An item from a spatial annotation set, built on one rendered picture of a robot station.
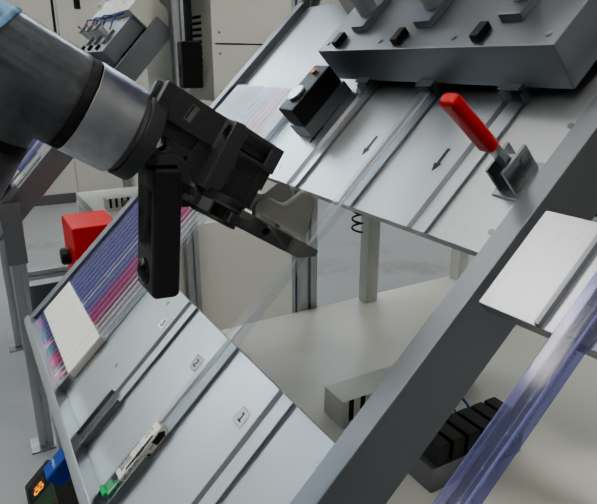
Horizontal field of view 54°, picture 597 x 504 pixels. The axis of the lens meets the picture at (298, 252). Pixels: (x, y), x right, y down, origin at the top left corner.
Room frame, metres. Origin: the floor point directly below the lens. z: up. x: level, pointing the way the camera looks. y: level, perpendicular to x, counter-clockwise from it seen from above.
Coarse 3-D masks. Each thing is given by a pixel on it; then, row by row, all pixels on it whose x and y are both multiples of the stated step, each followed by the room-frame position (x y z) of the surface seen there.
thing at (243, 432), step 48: (144, 336) 0.63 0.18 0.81; (192, 336) 0.57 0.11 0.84; (96, 384) 0.61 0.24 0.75; (144, 384) 0.55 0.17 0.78; (240, 384) 0.47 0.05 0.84; (96, 432) 0.54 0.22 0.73; (144, 432) 0.49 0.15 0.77; (192, 432) 0.45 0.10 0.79; (240, 432) 0.42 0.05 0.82; (288, 432) 0.39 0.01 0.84; (144, 480) 0.44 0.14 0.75; (192, 480) 0.41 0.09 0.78; (240, 480) 0.38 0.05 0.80; (288, 480) 0.36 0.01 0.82
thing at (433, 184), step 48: (288, 48) 1.02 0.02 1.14; (384, 96) 0.70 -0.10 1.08; (432, 96) 0.63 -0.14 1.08; (480, 96) 0.58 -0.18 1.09; (576, 96) 0.50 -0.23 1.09; (288, 144) 0.76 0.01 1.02; (336, 144) 0.68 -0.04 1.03; (432, 144) 0.57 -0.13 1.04; (528, 144) 0.48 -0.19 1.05; (336, 192) 0.61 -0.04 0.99; (384, 192) 0.55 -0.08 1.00; (432, 192) 0.51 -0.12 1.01; (480, 192) 0.47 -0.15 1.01; (432, 240) 0.48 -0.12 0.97; (480, 240) 0.43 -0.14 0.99
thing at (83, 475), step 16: (32, 320) 0.83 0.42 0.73; (32, 336) 0.77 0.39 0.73; (48, 368) 0.68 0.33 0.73; (48, 384) 0.64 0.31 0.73; (48, 400) 0.61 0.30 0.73; (64, 400) 0.61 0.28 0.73; (64, 416) 0.57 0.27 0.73; (64, 432) 0.54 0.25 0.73; (64, 448) 0.52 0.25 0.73; (80, 448) 0.52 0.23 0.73; (80, 464) 0.49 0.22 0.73; (80, 480) 0.46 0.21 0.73; (96, 480) 0.48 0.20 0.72; (80, 496) 0.44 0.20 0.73; (96, 496) 0.45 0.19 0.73
